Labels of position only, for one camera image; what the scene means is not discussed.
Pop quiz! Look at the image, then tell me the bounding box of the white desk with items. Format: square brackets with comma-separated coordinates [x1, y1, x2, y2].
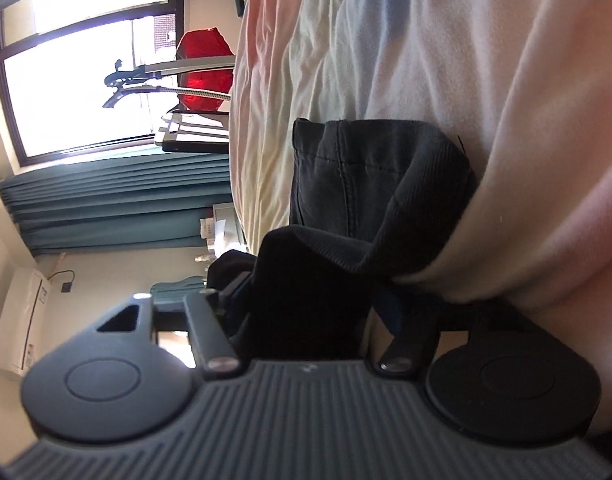
[194, 203, 248, 263]

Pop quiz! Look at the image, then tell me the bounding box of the teal curtain left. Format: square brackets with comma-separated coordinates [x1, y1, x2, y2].
[0, 153, 231, 256]

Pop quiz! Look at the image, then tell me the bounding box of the white air conditioner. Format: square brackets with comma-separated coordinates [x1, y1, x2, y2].
[0, 268, 51, 377]

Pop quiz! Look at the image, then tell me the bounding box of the silver tripod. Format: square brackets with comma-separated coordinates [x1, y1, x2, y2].
[103, 55, 236, 108]

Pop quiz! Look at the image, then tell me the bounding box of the red bag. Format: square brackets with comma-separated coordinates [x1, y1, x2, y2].
[174, 27, 236, 114]

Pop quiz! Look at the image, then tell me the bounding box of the black framed window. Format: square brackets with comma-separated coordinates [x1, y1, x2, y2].
[0, 0, 184, 167]

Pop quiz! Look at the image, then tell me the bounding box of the pastel tie-dye bed sheet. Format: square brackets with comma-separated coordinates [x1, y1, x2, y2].
[230, 0, 612, 431]

